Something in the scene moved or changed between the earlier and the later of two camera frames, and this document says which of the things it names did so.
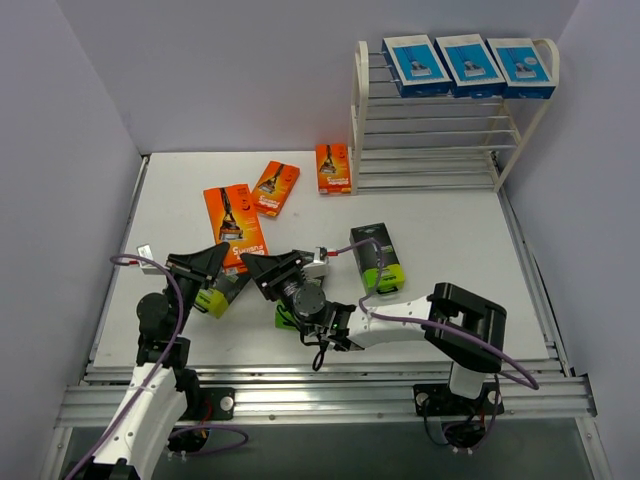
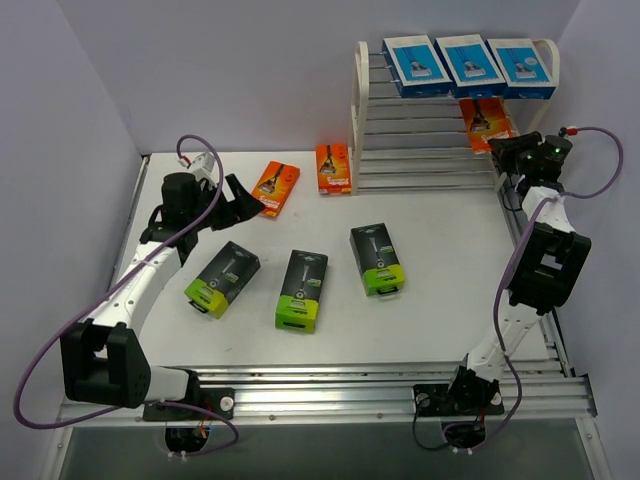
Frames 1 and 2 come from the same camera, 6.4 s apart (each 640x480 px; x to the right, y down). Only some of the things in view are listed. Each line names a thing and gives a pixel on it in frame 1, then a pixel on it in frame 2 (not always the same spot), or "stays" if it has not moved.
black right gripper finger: [298, 259] to [502, 146]
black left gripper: [182, 272] to [232, 209]
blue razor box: [415, 66] stays
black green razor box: [216, 300] stays
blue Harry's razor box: [521, 68] stays
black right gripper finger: [260, 268] to [507, 161]
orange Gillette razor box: [233, 219] to [486, 119]
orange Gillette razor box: [273, 188] stays
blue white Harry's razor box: [468, 66] stays
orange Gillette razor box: [333, 169] stays
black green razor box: [393, 272] stays
